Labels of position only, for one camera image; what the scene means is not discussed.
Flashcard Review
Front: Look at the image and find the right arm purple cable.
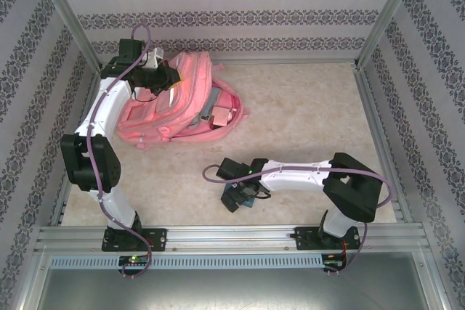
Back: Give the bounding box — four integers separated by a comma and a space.
201, 163, 396, 275

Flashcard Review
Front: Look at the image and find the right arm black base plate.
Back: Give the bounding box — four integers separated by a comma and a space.
294, 226, 363, 252

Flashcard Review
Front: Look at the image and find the right aluminium frame post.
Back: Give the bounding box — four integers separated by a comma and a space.
352, 0, 426, 70

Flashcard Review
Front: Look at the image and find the pink backpack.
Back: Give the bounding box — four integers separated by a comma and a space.
116, 52, 251, 150

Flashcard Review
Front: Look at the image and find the aluminium side rail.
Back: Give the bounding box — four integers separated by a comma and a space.
352, 68, 414, 224
49, 68, 105, 227

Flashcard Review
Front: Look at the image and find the aluminium frame post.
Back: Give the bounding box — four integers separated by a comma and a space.
28, 0, 105, 73
352, 0, 426, 70

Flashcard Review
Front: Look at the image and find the metal lower panel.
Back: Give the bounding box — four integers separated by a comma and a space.
16, 251, 450, 310

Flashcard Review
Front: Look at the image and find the left aluminium side rail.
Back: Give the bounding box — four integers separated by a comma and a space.
49, 68, 105, 227

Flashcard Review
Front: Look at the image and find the left aluminium frame post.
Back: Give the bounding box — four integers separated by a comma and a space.
28, 0, 105, 73

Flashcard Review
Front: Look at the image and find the small teal notebook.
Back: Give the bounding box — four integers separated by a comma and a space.
222, 183, 256, 210

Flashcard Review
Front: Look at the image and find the slotted grey cable duct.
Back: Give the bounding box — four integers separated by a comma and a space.
48, 254, 325, 270

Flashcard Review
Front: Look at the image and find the aluminium back rail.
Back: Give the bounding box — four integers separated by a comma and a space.
100, 56, 359, 68

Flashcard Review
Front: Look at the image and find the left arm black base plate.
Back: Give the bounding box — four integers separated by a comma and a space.
101, 228, 169, 253

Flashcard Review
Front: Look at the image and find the aluminium mounting rail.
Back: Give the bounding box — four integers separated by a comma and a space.
34, 225, 426, 253

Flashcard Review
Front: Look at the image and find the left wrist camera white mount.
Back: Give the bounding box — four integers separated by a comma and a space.
146, 47, 165, 70

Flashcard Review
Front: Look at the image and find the pink pencil sharpener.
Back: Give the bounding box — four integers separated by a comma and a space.
200, 105, 234, 129

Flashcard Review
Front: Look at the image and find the right aluminium side rail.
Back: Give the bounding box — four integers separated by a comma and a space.
352, 68, 414, 224

